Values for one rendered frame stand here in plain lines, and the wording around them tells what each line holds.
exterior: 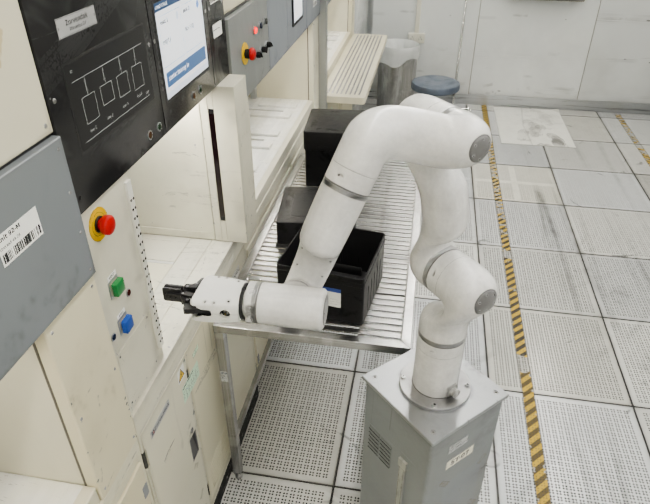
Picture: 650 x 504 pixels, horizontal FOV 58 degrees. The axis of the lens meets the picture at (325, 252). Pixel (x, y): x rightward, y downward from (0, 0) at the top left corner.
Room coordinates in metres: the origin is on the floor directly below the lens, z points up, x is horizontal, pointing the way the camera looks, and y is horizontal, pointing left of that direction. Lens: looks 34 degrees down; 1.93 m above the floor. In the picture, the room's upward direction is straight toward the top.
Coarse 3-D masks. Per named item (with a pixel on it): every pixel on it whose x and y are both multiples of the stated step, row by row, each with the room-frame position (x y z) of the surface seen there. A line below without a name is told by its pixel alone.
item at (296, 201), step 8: (288, 192) 2.03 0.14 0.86; (296, 192) 2.03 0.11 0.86; (304, 192) 2.03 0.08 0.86; (312, 192) 2.03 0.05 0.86; (288, 200) 1.96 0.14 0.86; (296, 200) 1.96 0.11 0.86; (304, 200) 1.96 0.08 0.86; (312, 200) 1.96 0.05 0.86; (280, 208) 1.90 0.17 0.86; (288, 208) 1.90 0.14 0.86; (296, 208) 1.90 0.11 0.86; (304, 208) 1.90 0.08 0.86; (280, 216) 1.84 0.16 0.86; (288, 216) 1.84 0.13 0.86; (296, 216) 1.84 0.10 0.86; (304, 216) 1.84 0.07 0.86; (280, 224) 1.80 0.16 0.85; (288, 224) 1.80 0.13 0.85; (296, 224) 1.79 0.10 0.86; (280, 232) 1.80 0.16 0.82; (288, 232) 1.80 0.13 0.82; (296, 232) 1.79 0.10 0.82; (280, 240) 1.80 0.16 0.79; (288, 240) 1.80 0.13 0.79
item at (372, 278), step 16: (352, 240) 1.64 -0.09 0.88; (368, 240) 1.62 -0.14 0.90; (384, 240) 1.59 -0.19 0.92; (288, 256) 1.53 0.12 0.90; (352, 256) 1.64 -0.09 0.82; (368, 256) 1.62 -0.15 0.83; (288, 272) 1.42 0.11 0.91; (336, 272) 1.62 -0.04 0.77; (352, 272) 1.61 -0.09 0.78; (368, 272) 1.40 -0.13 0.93; (336, 288) 1.38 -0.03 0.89; (352, 288) 1.36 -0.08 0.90; (368, 288) 1.41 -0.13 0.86; (336, 304) 1.37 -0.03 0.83; (352, 304) 1.36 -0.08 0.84; (368, 304) 1.42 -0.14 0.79; (336, 320) 1.37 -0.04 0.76; (352, 320) 1.36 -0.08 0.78
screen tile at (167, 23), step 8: (176, 8) 1.44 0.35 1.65; (160, 16) 1.35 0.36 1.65; (168, 16) 1.40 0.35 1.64; (160, 24) 1.35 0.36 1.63; (168, 24) 1.39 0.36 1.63; (176, 24) 1.43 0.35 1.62; (160, 32) 1.34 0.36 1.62; (168, 32) 1.38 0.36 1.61; (176, 40) 1.42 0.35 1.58; (168, 48) 1.37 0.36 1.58; (176, 48) 1.41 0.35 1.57; (184, 48) 1.46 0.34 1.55; (168, 56) 1.37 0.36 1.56; (176, 56) 1.41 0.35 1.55; (168, 64) 1.36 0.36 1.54
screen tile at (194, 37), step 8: (192, 0) 1.55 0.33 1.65; (184, 8) 1.49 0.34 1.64; (192, 8) 1.54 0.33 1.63; (200, 8) 1.59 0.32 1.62; (184, 16) 1.49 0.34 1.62; (192, 16) 1.53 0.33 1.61; (200, 16) 1.59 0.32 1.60; (184, 24) 1.48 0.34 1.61; (200, 24) 1.58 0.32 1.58; (184, 32) 1.47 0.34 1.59; (192, 32) 1.52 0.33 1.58; (200, 32) 1.58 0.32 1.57; (192, 40) 1.52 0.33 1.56; (200, 40) 1.57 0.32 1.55; (192, 48) 1.51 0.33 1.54
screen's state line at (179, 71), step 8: (200, 48) 1.56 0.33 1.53; (192, 56) 1.50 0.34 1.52; (200, 56) 1.56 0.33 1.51; (184, 64) 1.45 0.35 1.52; (192, 64) 1.50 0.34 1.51; (168, 72) 1.35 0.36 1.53; (176, 72) 1.40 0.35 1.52; (184, 72) 1.44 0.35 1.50; (168, 80) 1.35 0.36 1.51; (176, 80) 1.39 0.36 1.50
